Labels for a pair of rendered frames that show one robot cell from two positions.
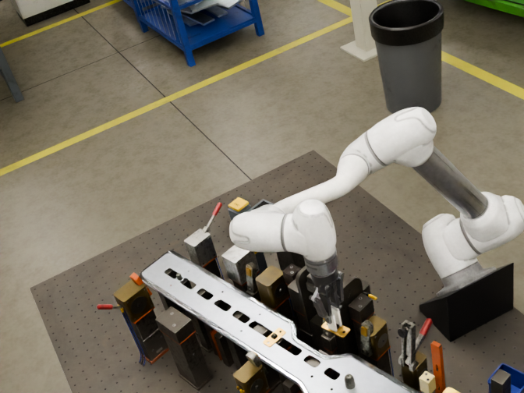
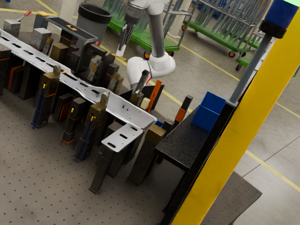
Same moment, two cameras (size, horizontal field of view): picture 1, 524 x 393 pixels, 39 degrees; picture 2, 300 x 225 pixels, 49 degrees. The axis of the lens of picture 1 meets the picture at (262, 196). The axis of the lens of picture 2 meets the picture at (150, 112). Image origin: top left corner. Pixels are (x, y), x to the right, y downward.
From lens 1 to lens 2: 1.26 m
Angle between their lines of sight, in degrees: 35
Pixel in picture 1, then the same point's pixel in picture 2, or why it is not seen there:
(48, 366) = not seen: outside the picture
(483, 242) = (156, 71)
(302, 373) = (79, 87)
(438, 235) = (137, 63)
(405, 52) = (92, 25)
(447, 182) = (160, 31)
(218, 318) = (26, 56)
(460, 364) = not seen: hidden behind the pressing
